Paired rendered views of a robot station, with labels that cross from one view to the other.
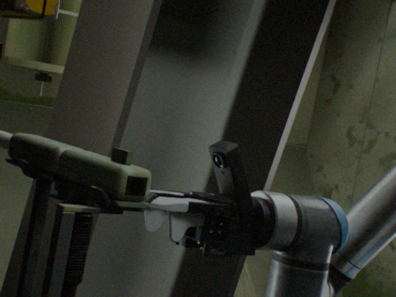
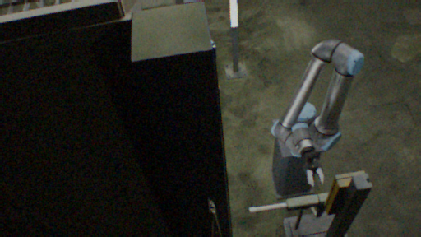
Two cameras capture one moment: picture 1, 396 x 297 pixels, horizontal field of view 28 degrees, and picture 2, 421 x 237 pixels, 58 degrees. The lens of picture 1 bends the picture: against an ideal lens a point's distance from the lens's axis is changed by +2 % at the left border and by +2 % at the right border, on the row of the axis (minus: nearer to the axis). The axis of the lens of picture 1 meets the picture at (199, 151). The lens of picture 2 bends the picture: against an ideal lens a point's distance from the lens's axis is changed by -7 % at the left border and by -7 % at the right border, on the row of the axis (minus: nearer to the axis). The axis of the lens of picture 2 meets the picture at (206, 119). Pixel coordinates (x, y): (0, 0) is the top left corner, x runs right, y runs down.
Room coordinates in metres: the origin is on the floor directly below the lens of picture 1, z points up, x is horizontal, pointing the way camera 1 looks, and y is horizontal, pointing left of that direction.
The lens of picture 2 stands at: (0.92, 1.05, 2.88)
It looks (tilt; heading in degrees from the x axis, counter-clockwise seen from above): 53 degrees down; 308
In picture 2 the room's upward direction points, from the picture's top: 8 degrees counter-clockwise
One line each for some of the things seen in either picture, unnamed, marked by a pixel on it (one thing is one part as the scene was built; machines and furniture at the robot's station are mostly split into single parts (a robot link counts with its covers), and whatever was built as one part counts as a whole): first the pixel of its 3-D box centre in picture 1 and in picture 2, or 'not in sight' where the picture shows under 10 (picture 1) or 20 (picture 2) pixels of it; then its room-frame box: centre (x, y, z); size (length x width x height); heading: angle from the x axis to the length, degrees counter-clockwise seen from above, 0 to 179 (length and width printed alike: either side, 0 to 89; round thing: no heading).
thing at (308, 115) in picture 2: not in sight; (303, 118); (1.33, -0.47, 0.83); 0.17 x 0.15 x 0.18; 162
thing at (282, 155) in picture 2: not in sight; (294, 159); (1.34, -0.48, 0.32); 0.31 x 0.31 x 0.64; 38
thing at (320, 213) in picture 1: (304, 225); (302, 135); (1.24, -0.19, 1.07); 0.12 x 0.09 x 0.10; 128
